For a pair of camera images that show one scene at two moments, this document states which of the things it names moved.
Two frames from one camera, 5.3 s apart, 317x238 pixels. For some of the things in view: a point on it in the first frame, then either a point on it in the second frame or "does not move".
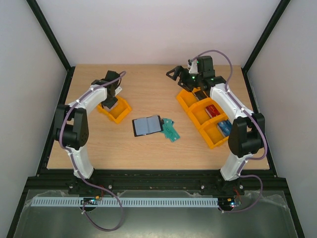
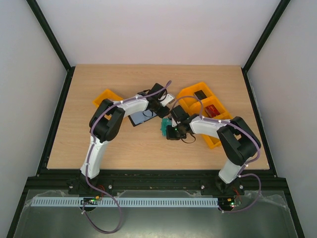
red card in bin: (212, 111) does not move
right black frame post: (282, 7) does not move
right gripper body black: (183, 76) to (172, 133)
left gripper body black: (108, 102) to (159, 113)
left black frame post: (54, 44) does not move
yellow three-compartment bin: (206, 115) does not move
